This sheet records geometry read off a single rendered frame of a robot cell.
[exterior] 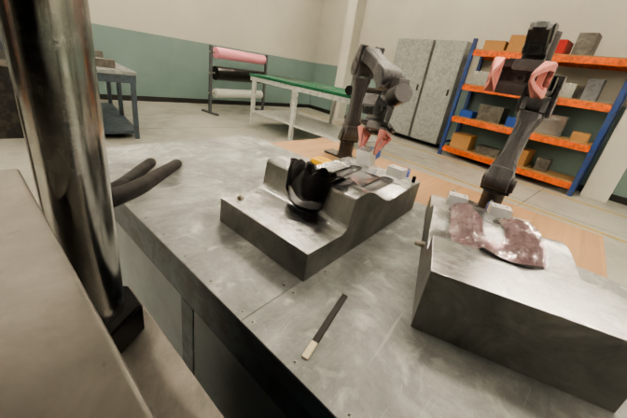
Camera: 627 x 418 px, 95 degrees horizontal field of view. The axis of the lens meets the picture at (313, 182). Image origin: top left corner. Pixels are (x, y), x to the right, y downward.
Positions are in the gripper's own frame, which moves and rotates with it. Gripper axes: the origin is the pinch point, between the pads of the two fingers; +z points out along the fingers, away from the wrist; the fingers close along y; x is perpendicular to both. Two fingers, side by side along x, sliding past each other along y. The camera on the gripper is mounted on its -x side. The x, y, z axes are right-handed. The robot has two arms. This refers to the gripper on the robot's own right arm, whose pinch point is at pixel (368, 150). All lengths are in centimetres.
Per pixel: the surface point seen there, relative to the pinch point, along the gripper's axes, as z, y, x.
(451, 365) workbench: 35, 41, -32
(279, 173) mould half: 18.1, -3.7, -30.4
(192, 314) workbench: 52, -3, -39
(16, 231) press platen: 29, 20, -76
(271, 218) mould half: 27.7, 4.5, -36.2
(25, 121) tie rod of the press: 24, 8, -75
